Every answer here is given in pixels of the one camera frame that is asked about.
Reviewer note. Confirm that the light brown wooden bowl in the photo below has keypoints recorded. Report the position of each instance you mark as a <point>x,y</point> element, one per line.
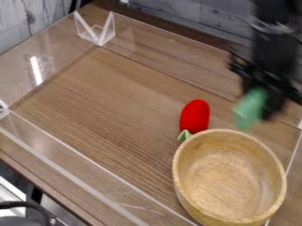
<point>228,178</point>

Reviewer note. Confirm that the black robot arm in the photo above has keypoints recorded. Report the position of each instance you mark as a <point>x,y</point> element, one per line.
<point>278,16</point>

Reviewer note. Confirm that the green rectangular block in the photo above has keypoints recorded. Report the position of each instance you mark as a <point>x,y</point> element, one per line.
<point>247,111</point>

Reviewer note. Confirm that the clear acrylic tray wall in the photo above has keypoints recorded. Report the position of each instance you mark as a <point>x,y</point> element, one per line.
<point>89,119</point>

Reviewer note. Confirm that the red plush strawberry toy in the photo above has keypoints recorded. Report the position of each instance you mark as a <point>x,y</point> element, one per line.
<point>195,116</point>

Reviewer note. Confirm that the black metal table frame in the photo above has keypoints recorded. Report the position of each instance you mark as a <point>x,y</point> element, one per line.
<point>36,212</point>

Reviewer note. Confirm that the clear acrylic corner bracket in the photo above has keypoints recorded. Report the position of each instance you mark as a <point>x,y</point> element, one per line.
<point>96,34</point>

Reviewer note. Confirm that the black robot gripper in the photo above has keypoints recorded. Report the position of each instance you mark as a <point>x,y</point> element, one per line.
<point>270,68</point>

